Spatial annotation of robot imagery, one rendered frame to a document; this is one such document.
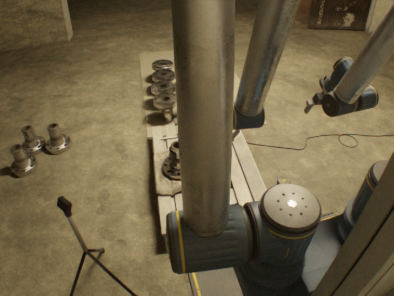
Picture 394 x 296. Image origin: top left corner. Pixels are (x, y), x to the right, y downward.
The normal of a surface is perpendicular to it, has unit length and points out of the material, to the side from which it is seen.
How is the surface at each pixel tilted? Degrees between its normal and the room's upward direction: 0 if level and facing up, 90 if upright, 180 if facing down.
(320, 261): 0
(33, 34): 90
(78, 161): 0
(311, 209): 6
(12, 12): 90
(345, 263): 90
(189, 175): 83
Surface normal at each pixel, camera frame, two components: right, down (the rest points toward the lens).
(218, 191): 0.41, 0.45
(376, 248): -0.97, 0.15
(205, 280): 0.00, -0.77
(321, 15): 0.15, 0.63
